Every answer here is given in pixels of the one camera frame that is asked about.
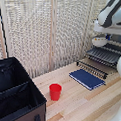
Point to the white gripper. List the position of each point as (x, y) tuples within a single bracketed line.
[(107, 29)]

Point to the white bowl with yellow food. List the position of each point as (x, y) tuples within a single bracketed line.
[(99, 41)]

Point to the ribbed metal oven tray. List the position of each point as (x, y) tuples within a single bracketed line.
[(103, 55)]

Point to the dark blue hardcover book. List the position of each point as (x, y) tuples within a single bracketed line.
[(86, 79)]

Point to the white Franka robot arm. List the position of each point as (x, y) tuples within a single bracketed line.
[(111, 11)]

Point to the woven beige folding screen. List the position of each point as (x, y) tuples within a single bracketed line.
[(38, 30)]

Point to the red plastic cup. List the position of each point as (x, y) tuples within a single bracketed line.
[(55, 92)]

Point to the black fabric storage box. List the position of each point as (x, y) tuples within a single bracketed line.
[(16, 98)]

